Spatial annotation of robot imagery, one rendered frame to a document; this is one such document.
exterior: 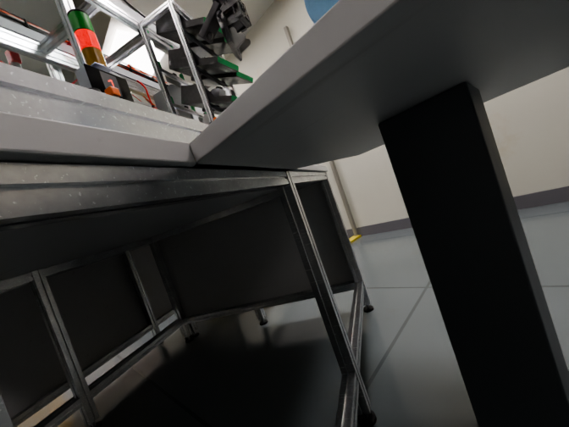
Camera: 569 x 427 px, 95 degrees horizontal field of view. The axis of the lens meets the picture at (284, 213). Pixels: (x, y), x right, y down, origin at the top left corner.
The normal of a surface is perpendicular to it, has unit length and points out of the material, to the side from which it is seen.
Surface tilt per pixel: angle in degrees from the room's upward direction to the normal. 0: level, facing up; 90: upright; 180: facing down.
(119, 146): 90
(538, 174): 90
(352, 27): 90
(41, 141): 90
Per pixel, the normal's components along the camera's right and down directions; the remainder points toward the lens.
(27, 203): 0.89, -0.30
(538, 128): -0.66, 0.25
